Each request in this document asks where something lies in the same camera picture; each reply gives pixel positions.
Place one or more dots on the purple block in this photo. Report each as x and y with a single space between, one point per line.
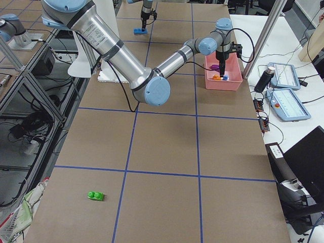
214 67

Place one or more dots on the orange block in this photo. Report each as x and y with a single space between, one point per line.
216 77

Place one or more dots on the long blue block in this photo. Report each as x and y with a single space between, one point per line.
139 31

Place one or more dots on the green block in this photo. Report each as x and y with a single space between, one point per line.
95 195

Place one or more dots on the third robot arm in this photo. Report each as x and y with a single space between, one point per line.
11 26

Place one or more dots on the pink plastic box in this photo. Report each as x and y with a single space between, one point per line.
232 69

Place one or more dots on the black water bottle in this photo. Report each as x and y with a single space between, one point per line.
264 80

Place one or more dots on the small electronics board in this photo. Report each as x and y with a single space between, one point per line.
258 105

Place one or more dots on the upper teach pendant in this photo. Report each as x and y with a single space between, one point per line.
285 76

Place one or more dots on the teach pendant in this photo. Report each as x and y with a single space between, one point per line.
285 76
286 105

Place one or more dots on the lower teach pendant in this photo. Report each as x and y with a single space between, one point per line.
286 105

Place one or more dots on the black laptop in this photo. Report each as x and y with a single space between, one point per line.
305 159

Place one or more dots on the green white bag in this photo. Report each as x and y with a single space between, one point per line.
15 227

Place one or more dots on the aluminium frame post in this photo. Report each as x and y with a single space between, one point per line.
277 9

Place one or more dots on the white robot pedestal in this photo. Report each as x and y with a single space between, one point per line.
83 63

